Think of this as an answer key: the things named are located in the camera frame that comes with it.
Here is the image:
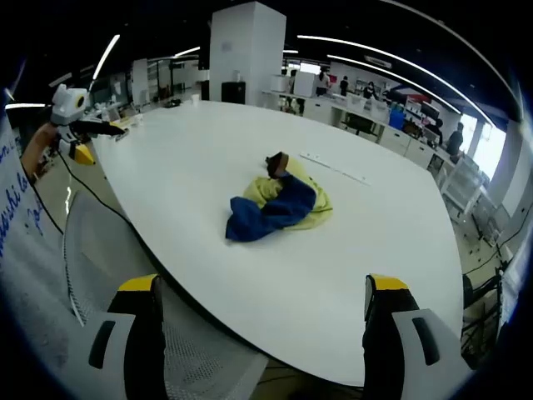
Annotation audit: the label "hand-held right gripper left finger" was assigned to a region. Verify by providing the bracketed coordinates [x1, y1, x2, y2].
[62, 273, 167, 400]

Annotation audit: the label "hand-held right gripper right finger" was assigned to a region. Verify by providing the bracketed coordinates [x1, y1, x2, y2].
[361, 273, 476, 400]

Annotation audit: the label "yellow garment blue grey sleeves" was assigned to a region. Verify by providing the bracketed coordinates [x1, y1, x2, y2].
[224, 152, 334, 243]

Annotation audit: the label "person's left hand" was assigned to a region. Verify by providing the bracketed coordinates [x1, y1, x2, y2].
[37, 123, 58, 149]

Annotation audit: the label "grey mesh office chair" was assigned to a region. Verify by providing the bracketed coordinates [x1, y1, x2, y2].
[62, 191, 267, 400]

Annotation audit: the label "black cabinet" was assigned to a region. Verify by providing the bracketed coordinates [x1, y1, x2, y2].
[221, 82, 247, 104]

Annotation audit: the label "white square pillar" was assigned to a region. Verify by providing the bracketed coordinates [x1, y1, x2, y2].
[208, 2, 287, 108]

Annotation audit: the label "white table socket panel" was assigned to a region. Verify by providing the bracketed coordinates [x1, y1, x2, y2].
[299, 152, 371, 187]

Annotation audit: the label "white counter cabinets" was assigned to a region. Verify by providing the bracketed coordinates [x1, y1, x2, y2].
[262, 89, 451, 168]

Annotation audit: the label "white appliance box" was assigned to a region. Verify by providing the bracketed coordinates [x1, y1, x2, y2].
[293, 72, 316, 97]

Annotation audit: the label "black office chair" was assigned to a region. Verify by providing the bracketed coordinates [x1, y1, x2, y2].
[341, 112, 378, 137]

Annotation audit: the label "black cable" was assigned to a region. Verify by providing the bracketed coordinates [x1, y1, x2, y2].
[32, 149, 134, 237]

